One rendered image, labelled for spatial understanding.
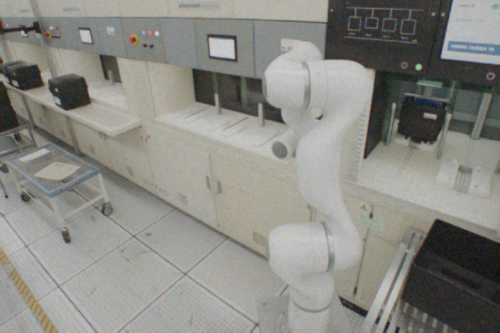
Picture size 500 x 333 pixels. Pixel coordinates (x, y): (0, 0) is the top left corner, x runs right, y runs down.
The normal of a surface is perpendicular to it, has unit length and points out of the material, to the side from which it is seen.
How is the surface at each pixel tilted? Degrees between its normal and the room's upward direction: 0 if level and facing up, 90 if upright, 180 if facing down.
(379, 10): 90
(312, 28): 90
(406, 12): 90
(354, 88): 76
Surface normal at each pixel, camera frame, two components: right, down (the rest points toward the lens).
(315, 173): -0.30, 0.26
